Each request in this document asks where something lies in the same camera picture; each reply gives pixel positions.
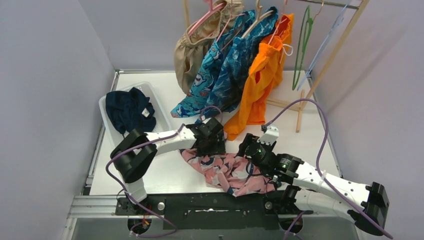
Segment pink shark print shorts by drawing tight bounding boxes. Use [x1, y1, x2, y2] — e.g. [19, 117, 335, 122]
[179, 149, 280, 197]

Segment white perforated plastic basket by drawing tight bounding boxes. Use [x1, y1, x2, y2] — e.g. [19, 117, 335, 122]
[98, 81, 172, 148]

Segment navy blue shorts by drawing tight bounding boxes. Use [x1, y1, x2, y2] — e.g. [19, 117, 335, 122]
[105, 87, 157, 135]

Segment green plastic hanger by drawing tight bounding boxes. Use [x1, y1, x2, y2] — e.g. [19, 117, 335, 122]
[291, 3, 324, 91]

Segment light blue wire hanger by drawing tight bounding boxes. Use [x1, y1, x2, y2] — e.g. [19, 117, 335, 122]
[296, 0, 349, 91]

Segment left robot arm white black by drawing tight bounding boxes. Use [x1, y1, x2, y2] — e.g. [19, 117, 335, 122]
[105, 117, 226, 216]

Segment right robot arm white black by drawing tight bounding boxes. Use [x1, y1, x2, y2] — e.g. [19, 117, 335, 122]
[237, 133, 392, 239]

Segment light blue shark shorts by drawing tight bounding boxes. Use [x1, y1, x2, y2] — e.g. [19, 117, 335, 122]
[170, 9, 257, 118]

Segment orange shorts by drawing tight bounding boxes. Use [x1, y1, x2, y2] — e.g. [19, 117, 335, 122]
[224, 13, 295, 141]

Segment dark blue whale shorts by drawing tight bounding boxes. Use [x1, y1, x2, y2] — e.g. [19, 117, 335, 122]
[205, 6, 279, 112]

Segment beige shorts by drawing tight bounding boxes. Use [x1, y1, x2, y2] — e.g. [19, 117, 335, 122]
[173, 0, 226, 95]

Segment thin pink hanger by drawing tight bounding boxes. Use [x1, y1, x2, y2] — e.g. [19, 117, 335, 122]
[215, 0, 245, 50]

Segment pink plastic hanger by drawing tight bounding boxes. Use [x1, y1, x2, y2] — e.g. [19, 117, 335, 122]
[188, 0, 227, 36]

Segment wooden hanger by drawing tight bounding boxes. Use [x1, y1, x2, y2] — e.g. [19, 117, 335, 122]
[241, 0, 275, 39]

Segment wooden clothes rack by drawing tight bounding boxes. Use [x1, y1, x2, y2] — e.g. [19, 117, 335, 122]
[180, 0, 371, 133]

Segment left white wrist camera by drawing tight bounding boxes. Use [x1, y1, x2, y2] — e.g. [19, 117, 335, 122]
[199, 114, 223, 126]

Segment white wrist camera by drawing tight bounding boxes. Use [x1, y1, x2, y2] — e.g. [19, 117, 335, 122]
[199, 114, 223, 126]
[257, 124, 279, 146]

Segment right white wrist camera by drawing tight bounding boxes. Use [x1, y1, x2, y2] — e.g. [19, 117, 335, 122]
[257, 124, 279, 146]

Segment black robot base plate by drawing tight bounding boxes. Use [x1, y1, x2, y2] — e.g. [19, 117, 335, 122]
[115, 190, 300, 230]

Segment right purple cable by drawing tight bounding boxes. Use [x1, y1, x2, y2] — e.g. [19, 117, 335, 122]
[261, 98, 395, 240]

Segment purple cable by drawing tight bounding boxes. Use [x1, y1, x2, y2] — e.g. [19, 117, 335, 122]
[261, 98, 395, 240]
[105, 105, 223, 239]

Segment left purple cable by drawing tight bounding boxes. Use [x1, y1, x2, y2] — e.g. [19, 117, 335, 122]
[105, 105, 223, 239]

